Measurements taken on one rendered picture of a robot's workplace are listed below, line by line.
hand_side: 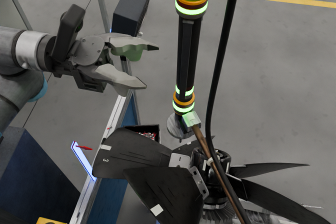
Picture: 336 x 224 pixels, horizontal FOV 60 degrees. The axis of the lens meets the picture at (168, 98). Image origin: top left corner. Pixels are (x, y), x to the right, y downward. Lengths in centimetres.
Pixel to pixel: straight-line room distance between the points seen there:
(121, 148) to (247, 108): 170
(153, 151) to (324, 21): 284
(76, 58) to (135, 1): 84
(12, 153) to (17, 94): 64
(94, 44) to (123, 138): 50
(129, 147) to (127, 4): 65
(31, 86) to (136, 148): 41
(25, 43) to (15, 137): 77
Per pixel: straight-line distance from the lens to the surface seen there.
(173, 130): 67
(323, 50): 320
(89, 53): 55
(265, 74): 278
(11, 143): 133
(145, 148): 96
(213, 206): 91
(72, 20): 50
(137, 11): 131
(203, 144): 57
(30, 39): 60
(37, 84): 72
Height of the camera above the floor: 206
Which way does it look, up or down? 56 degrees down
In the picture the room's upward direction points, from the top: straight up
